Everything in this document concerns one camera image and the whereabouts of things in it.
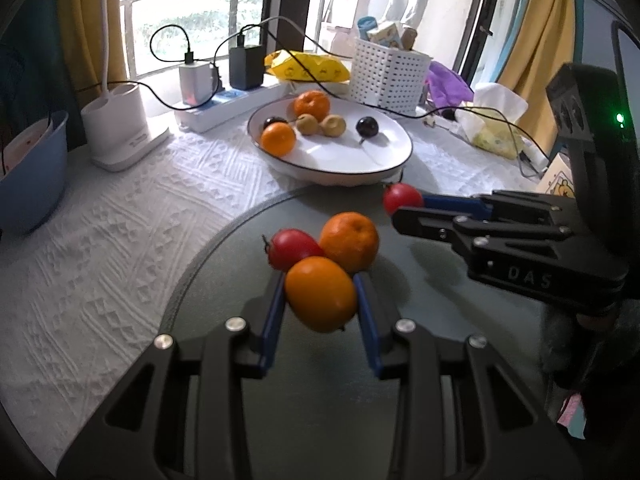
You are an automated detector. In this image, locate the large orange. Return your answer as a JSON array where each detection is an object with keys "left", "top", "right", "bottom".
[{"left": 319, "top": 212, "right": 380, "bottom": 275}]

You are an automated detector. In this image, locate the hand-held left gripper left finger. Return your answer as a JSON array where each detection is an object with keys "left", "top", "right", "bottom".
[{"left": 57, "top": 272, "right": 287, "bottom": 480}]

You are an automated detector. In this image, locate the black charger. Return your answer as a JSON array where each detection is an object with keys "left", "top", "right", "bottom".
[{"left": 228, "top": 44, "right": 265, "bottom": 92}]

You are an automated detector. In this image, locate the red cherry tomato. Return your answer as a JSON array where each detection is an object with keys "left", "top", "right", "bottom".
[
  {"left": 383, "top": 183, "right": 425, "bottom": 217},
  {"left": 262, "top": 228, "right": 326, "bottom": 273}
]

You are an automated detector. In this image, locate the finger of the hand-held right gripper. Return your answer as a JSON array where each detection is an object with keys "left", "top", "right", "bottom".
[
  {"left": 391, "top": 205, "right": 574, "bottom": 246},
  {"left": 422, "top": 189, "right": 577, "bottom": 227}
]

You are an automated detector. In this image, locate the balcony railing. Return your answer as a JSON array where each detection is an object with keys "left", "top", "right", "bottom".
[{"left": 119, "top": 0, "right": 351, "bottom": 78}]

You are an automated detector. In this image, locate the purple cloth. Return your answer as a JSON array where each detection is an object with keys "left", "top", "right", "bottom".
[{"left": 425, "top": 60, "right": 475, "bottom": 109}]

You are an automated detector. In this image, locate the white desk lamp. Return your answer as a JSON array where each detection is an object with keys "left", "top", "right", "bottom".
[{"left": 80, "top": 0, "right": 171, "bottom": 172}]

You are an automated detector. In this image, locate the white round plate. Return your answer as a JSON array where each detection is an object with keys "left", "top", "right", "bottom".
[{"left": 247, "top": 96, "right": 415, "bottom": 189}]

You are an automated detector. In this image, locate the dark sliding door frame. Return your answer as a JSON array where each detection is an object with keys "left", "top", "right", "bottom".
[{"left": 261, "top": 0, "right": 317, "bottom": 57}]

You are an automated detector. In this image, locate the grey round mat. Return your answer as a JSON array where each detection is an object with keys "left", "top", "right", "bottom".
[{"left": 161, "top": 180, "right": 568, "bottom": 480}]

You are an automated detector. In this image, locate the white perforated basket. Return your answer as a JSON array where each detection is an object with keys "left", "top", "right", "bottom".
[{"left": 348, "top": 36, "right": 434, "bottom": 116}]

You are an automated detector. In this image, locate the cream mug with bear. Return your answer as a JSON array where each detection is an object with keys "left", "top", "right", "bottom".
[{"left": 539, "top": 152, "right": 577, "bottom": 197}]

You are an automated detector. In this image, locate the yellow curtain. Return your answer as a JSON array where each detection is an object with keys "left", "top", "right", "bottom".
[
  {"left": 497, "top": 0, "right": 577, "bottom": 108},
  {"left": 56, "top": 0, "right": 135, "bottom": 88}
]

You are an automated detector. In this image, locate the blue plastic bowl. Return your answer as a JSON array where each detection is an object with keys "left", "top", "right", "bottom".
[{"left": 0, "top": 109, "right": 70, "bottom": 234}]

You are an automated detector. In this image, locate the white power strip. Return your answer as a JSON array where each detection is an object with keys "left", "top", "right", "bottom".
[{"left": 173, "top": 81, "right": 297, "bottom": 134}]

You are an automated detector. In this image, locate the pink bowl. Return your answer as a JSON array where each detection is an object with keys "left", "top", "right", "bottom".
[{"left": 0, "top": 121, "right": 52, "bottom": 182}]

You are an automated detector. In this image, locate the small carton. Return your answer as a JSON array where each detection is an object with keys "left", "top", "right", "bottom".
[{"left": 367, "top": 21, "right": 407, "bottom": 52}]

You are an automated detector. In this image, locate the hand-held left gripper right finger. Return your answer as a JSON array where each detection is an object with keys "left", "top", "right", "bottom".
[{"left": 353, "top": 274, "right": 584, "bottom": 480}]

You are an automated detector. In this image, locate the tissue pack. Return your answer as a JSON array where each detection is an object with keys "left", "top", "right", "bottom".
[{"left": 454, "top": 82, "right": 530, "bottom": 161}]

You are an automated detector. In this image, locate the teal curtain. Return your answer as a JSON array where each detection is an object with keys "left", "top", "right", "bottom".
[{"left": 0, "top": 0, "right": 68, "bottom": 153}]

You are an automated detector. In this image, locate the yellow snack bag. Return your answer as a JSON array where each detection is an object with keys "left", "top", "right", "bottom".
[{"left": 263, "top": 49, "right": 354, "bottom": 84}]

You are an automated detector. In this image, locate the black charging cable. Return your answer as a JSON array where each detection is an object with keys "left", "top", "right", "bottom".
[
  {"left": 212, "top": 16, "right": 548, "bottom": 161},
  {"left": 75, "top": 24, "right": 217, "bottom": 112}
]

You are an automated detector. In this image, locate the white charger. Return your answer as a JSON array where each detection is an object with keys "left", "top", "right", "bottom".
[{"left": 178, "top": 62, "right": 214, "bottom": 109}]

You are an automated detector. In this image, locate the mandarin orange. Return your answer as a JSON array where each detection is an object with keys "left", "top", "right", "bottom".
[
  {"left": 260, "top": 121, "right": 297, "bottom": 157},
  {"left": 293, "top": 89, "right": 332, "bottom": 120},
  {"left": 284, "top": 256, "right": 358, "bottom": 334}
]

